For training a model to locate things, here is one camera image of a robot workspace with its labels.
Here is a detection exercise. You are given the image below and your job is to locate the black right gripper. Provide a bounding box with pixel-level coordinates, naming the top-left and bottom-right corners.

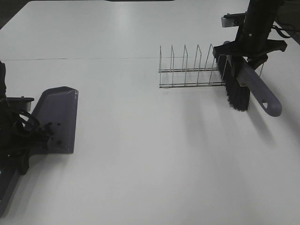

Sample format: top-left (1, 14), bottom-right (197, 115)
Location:
top-left (213, 14), bottom-right (287, 77)

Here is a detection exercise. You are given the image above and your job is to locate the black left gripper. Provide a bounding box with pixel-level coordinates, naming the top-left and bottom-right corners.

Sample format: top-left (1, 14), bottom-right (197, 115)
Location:
top-left (0, 62), bottom-right (48, 175)

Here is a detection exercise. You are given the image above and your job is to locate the pile of coffee beans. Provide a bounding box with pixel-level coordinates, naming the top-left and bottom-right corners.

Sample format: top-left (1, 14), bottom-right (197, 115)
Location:
top-left (37, 122), bottom-right (62, 145)

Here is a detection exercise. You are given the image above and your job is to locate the purple plastic dustpan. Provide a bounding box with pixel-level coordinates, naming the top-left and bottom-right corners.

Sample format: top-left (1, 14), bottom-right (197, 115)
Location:
top-left (0, 86), bottom-right (79, 210)

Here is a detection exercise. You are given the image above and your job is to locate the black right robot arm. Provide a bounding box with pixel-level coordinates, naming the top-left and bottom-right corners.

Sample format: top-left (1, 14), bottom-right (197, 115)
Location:
top-left (213, 0), bottom-right (287, 69)

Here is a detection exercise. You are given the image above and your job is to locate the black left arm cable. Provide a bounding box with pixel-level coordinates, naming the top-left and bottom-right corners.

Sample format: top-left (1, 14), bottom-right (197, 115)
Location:
top-left (9, 110), bottom-right (42, 141)

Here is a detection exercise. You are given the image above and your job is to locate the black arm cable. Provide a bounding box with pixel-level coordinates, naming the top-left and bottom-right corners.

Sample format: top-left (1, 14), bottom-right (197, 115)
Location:
top-left (9, 110), bottom-right (42, 141)
top-left (270, 18), bottom-right (297, 39)

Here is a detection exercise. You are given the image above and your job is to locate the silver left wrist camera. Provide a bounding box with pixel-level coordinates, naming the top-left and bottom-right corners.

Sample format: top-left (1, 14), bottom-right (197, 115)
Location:
top-left (7, 96), bottom-right (35, 112)

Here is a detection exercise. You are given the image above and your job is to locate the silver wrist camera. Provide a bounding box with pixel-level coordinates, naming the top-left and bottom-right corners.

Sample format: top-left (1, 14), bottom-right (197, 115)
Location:
top-left (7, 96), bottom-right (35, 112)
top-left (221, 12), bottom-right (246, 28)

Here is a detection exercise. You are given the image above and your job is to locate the chrome wire rack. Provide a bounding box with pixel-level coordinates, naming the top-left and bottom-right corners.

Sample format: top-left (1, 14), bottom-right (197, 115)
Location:
top-left (158, 43), bottom-right (265, 89)

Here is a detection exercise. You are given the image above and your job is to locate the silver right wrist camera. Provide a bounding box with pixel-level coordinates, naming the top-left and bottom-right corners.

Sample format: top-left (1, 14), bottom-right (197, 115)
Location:
top-left (221, 12), bottom-right (246, 28)

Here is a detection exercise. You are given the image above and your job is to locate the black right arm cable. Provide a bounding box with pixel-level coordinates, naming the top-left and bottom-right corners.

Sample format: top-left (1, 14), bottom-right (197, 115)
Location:
top-left (270, 18), bottom-right (297, 39)

